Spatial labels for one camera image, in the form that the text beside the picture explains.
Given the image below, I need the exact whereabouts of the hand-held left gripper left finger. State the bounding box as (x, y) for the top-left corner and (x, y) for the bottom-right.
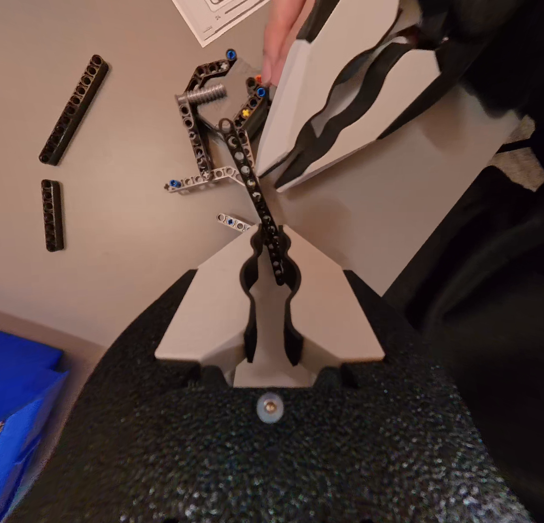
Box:
(154, 224), (266, 388)

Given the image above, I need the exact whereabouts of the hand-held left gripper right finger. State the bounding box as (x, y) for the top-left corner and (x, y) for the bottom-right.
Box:
(278, 224), (386, 387)

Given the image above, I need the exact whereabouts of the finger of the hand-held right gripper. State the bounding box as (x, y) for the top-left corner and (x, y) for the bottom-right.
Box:
(275, 39), (443, 192)
(256, 0), (423, 178)

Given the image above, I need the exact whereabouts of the long black toy beam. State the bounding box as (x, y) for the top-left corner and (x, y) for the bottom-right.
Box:
(218, 118), (286, 286)

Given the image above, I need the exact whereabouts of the grey black toy motor assembly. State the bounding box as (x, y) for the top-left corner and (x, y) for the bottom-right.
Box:
(165, 48), (273, 234)

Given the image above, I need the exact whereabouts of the person's right forearm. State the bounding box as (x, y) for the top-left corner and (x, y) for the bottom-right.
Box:
(446, 0), (544, 120)

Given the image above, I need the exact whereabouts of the grey desk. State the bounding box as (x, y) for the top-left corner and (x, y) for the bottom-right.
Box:
(0, 0), (523, 379)

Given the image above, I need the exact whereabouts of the person's right hand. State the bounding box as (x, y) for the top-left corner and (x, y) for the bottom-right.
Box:
(261, 0), (317, 86)

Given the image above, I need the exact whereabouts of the white instruction booklet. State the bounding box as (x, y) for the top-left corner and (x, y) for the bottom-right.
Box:
(157, 0), (281, 48)

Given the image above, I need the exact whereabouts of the dark cloth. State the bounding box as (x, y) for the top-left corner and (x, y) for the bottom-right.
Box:
(382, 166), (544, 511)

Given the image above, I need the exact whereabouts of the short black toy beam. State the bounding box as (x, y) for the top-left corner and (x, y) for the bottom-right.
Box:
(41, 179), (65, 252)

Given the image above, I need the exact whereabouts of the blue plastic bin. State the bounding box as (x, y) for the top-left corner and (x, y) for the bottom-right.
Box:
(0, 329), (71, 515)

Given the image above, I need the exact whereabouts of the medium black toy beam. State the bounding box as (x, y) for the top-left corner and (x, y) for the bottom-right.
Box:
(38, 54), (110, 167)

